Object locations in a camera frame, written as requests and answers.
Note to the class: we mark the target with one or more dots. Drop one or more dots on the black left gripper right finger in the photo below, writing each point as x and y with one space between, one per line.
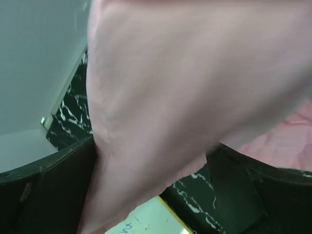
253 197

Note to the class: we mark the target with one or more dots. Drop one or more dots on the pink satin pillowcase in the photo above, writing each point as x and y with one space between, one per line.
167 80

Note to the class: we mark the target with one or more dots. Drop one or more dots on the small whiteboard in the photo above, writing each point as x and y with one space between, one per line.
152 217

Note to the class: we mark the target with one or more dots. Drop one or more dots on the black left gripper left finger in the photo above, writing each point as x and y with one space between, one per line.
47 196

